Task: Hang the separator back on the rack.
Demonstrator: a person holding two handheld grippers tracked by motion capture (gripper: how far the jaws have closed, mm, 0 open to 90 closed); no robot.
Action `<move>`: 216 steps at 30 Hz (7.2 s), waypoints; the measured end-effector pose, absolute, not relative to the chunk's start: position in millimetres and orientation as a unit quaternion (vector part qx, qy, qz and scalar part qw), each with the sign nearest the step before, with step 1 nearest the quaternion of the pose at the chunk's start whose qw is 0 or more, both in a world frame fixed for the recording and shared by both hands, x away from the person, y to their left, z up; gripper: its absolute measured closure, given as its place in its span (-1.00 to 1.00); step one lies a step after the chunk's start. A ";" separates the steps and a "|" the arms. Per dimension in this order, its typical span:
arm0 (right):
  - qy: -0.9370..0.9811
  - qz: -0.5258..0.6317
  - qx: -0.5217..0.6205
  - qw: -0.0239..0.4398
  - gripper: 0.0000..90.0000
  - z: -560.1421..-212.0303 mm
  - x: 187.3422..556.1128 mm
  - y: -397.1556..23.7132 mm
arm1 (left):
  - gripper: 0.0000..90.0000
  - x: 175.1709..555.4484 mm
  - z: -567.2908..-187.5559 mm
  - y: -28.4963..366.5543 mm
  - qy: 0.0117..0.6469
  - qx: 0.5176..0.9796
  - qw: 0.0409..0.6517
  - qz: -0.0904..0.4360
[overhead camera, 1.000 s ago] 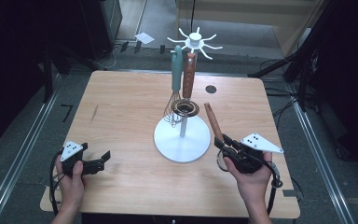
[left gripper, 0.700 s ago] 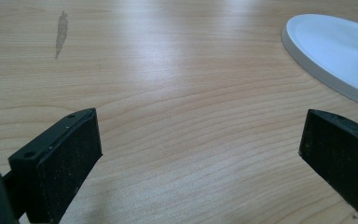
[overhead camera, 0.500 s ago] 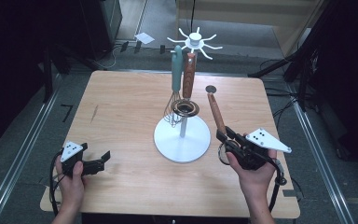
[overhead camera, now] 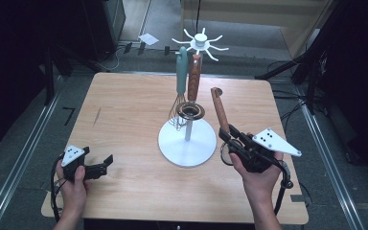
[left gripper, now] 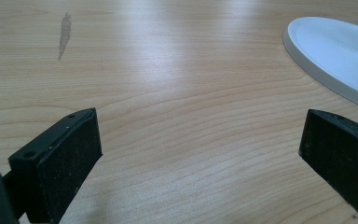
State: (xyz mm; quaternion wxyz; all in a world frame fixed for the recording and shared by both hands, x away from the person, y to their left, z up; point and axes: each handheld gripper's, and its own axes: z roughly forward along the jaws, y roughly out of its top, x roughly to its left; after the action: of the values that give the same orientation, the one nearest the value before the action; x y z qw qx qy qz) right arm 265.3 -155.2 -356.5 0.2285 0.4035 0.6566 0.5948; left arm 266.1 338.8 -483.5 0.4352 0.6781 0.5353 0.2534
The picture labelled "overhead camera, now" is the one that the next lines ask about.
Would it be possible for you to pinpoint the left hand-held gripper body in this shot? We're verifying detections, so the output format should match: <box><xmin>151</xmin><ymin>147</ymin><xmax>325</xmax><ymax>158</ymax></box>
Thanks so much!
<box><xmin>60</xmin><ymin>145</ymin><xmax>110</xmax><ymax>182</ymax></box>

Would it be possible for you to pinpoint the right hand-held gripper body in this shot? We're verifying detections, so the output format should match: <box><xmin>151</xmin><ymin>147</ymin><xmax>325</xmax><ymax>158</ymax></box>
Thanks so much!
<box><xmin>232</xmin><ymin>127</ymin><xmax>303</xmax><ymax>174</ymax></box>

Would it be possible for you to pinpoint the wooden-handled mesh strainer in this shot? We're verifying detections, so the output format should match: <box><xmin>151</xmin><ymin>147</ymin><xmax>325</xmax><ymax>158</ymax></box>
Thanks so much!
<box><xmin>210</xmin><ymin>86</ymin><xmax>238</xmax><ymax>167</ymax></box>

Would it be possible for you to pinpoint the white utensil rack stand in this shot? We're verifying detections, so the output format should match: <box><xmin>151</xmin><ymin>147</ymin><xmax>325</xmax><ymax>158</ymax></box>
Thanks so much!
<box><xmin>157</xmin><ymin>27</ymin><xmax>230</xmax><ymax>169</ymax></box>

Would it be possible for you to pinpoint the wooden-handled metal ring tool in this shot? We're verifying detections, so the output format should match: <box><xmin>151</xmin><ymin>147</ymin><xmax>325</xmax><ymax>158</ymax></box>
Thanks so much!
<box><xmin>175</xmin><ymin>53</ymin><xmax>206</xmax><ymax>122</ymax></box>

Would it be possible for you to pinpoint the whisk with teal handle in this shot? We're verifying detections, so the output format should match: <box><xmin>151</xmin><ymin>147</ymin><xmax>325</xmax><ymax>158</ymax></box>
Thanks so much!
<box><xmin>167</xmin><ymin>46</ymin><xmax>190</xmax><ymax>131</ymax></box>

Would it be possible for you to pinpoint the person's left hand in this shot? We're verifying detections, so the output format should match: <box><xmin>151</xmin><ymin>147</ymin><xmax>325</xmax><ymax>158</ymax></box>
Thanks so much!
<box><xmin>56</xmin><ymin>159</ymin><xmax>89</xmax><ymax>210</ymax></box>

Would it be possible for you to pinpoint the person's right hand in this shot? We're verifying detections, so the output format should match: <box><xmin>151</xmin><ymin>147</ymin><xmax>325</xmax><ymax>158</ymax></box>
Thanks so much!
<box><xmin>229</xmin><ymin>149</ymin><xmax>285</xmax><ymax>206</ymax></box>

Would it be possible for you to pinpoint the black stand leg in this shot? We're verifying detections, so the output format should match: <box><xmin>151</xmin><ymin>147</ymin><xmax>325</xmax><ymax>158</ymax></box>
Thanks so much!
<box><xmin>254</xmin><ymin>52</ymin><xmax>306</xmax><ymax>81</ymax></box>

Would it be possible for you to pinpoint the black metal stand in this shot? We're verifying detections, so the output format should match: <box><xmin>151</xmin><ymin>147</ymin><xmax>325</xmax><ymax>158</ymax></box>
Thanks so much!
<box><xmin>42</xmin><ymin>44</ymin><xmax>65</xmax><ymax>107</ymax></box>

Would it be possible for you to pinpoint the black cabinet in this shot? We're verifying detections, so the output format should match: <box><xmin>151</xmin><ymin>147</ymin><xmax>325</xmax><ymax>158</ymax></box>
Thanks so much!
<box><xmin>81</xmin><ymin>0</ymin><xmax>127</xmax><ymax>62</ymax></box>

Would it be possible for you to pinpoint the white paper sheet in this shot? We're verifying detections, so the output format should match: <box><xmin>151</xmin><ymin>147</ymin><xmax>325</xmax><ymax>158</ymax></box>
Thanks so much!
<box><xmin>138</xmin><ymin>33</ymin><xmax>160</xmax><ymax>46</ymax></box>

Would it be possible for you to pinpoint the black floor cable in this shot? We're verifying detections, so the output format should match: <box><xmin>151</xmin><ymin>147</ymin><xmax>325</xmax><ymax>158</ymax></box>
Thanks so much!
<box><xmin>272</xmin><ymin>88</ymin><xmax>310</xmax><ymax>123</ymax></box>

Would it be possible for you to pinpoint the left hand-held gripper cable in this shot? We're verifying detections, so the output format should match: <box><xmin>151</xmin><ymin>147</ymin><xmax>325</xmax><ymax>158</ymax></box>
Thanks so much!
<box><xmin>50</xmin><ymin>155</ymin><xmax>67</xmax><ymax>223</ymax></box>

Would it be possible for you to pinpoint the hand-held gripper cable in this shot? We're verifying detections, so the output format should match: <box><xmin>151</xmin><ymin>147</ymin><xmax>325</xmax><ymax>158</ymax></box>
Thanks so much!
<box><xmin>273</xmin><ymin>159</ymin><xmax>294</xmax><ymax>216</ymax></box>
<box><xmin>50</xmin><ymin>155</ymin><xmax>67</xmax><ymax>223</ymax></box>

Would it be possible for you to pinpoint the right hand-held gripper cable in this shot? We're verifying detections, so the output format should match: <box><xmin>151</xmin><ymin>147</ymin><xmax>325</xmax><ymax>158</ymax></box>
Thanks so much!
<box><xmin>273</xmin><ymin>159</ymin><xmax>294</xmax><ymax>216</ymax></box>

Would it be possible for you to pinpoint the metal floor rail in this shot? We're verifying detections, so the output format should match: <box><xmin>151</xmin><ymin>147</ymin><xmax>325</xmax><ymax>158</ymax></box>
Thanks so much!
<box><xmin>299</xmin><ymin>95</ymin><xmax>367</xmax><ymax>230</ymax></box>
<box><xmin>0</xmin><ymin>92</ymin><xmax>62</xmax><ymax>230</ymax></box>

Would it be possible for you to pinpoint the white floor cable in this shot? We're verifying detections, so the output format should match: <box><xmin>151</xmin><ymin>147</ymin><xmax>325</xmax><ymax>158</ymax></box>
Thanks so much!
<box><xmin>97</xmin><ymin>47</ymin><xmax>122</xmax><ymax>73</ymax></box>

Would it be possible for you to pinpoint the thin black hanging cable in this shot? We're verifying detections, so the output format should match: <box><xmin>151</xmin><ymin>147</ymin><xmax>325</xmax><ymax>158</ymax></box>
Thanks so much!
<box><xmin>196</xmin><ymin>0</ymin><xmax>203</xmax><ymax>33</ymax></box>

